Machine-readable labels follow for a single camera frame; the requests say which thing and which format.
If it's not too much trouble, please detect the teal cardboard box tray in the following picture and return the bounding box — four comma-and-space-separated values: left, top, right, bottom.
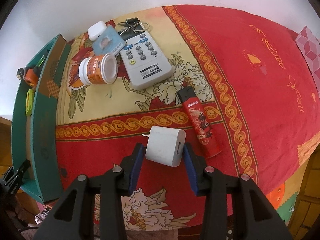
11, 35, 71, 204

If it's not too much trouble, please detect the green orange utility cutter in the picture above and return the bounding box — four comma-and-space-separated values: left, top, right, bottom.
25, 89, 34, 116

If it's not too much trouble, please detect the orange digital timer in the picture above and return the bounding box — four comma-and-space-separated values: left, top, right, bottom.
24, 65, 41, 87

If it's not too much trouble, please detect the white usb wall charger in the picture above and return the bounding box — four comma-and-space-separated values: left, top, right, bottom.
145, 126, 186, 167

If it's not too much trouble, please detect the monkey cartoon figurine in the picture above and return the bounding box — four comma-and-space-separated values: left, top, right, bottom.
16, 68, 25, 80

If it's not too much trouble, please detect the white orange pill bottle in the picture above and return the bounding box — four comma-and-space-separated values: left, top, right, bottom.
78, 54, 118, 85

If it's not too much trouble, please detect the white air conditioner remote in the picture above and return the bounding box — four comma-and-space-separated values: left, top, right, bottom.
120, 31, 174, 90

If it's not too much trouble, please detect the blue id card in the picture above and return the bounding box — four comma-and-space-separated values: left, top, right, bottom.
92, 25, 126, 57

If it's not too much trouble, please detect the black curved device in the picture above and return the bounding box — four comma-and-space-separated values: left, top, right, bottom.
35, 50, 49, 67

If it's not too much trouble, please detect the wooden bedside cabinet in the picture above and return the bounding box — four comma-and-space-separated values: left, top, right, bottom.
0, 118, 12, 175

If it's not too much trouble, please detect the red lighter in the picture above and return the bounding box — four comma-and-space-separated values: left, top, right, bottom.
177, 86, 221, 159

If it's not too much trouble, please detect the red floral bed blanket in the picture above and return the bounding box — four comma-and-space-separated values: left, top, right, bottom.
55, 4, 320, 233

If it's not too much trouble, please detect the white earbuds case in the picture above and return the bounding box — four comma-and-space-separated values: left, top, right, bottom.
87, 21, 107, 42

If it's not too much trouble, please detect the pink patterned gift bag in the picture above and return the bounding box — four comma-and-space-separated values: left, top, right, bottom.
295, 26, 320, 94

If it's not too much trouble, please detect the bunch of keys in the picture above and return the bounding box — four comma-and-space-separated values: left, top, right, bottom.
117, 17, 150, 35

